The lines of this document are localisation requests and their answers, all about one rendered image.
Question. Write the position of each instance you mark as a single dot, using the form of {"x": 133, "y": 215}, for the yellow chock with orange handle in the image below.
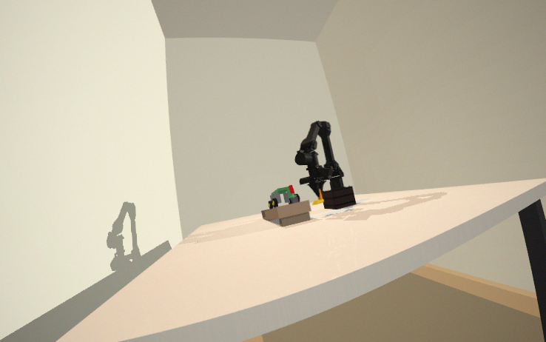
{"x": 320, "y": 200}

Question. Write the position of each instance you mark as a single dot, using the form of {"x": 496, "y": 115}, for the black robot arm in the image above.
{"x": 305, "y": 156}

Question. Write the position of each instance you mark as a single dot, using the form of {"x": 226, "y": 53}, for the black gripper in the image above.
{"x": 315, "y": 182}

